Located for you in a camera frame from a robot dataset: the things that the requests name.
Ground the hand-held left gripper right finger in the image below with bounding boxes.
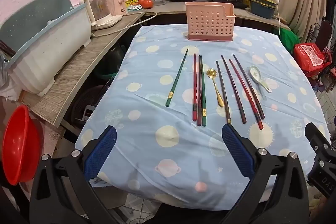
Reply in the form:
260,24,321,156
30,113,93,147
222,124,310,224

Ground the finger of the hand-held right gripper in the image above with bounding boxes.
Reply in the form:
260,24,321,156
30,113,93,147
304,122,330,157

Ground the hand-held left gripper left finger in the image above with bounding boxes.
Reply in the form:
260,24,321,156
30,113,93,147
29,126,117,224

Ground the red and black chopstick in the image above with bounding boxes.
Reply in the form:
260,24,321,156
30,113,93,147
229,58,264,130

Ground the dark brown chopstick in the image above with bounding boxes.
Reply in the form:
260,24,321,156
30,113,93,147
197,55,202,126

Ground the green chopstick with gold band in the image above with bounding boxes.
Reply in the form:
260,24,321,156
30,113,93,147
165,48,189,107
200,55,207,127

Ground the pink perforated utensil holder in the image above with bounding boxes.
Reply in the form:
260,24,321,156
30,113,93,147
185,2,235,42

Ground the gold flower spoon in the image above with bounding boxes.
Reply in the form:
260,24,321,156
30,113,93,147
206,68,224,108

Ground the dark maroon chopstick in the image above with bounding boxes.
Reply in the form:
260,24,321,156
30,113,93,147
233,54,266,120
221,55,247,125

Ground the dark chopstick with gold tip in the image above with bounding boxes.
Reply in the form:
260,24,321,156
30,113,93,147
216,60,232,125

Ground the light blue patterned tablecloth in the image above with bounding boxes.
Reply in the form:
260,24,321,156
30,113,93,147
75,24,330,210

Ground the white ceramic soup spoon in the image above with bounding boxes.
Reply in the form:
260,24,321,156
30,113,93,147
249,65,273,93

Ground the wood grain side counter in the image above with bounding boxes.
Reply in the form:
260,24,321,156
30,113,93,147
20,11,148,127

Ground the red plastic bag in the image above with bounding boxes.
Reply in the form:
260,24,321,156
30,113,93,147
293,43,332,78

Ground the red plastic basin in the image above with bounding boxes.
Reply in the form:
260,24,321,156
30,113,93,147
2,105,41,186

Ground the green plastic bag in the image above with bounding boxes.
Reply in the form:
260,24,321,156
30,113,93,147
278,29,300,54

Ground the black metal chair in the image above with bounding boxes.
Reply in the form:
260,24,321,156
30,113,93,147
307,20,334,52

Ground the white and blue dish rack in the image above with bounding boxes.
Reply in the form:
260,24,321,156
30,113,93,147
0,0,92,97

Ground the stack of blue bowls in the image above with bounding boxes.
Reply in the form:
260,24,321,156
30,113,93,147
249,0,278,20

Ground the white glass electric kettle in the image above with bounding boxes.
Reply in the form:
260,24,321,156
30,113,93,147
83,0,124,31

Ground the black induction cooktop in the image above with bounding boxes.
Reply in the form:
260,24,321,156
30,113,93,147
207,0,249,8

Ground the white kettle power cord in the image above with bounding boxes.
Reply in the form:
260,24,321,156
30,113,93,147
90,12,158,39

